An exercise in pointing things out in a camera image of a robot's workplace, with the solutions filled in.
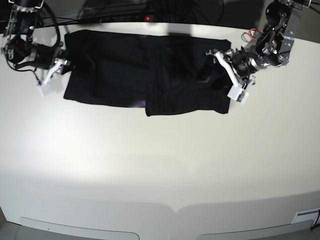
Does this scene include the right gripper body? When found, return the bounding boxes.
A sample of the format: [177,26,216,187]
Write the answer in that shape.
[39,49,75,87]

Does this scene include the black printed T-shirt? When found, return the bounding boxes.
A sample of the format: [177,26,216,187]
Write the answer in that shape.
[64,30,231,116]

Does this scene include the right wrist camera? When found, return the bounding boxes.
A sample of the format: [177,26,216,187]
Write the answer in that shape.
[38,81,64,97]

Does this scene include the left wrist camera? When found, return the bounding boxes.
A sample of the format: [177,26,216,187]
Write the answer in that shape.
[227,85,249,105]

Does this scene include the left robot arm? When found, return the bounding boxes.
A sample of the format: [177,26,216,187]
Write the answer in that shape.
[197,0,312,90]

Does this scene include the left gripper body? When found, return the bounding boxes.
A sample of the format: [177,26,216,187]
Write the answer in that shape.
[205,48,265,90]

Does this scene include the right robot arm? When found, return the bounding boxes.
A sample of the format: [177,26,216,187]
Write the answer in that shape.
[0,0,74,87]

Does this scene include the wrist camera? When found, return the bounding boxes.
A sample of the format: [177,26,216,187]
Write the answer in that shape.
[38,81,64,97]
[227,85,249,105]

